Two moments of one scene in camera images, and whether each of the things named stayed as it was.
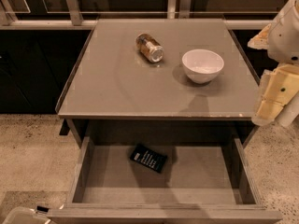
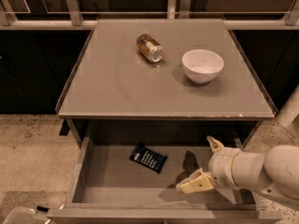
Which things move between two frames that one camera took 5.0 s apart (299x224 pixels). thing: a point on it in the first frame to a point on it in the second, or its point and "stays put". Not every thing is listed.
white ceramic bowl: x=201 y=65 stays put
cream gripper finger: x=261 y=40 to x=215 y=145
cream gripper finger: x=277 y=86 to x=199 y=181
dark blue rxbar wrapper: x=149 y=158 stays put
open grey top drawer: x=205 y=180 stays put
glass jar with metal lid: x=149 y=48 stays put
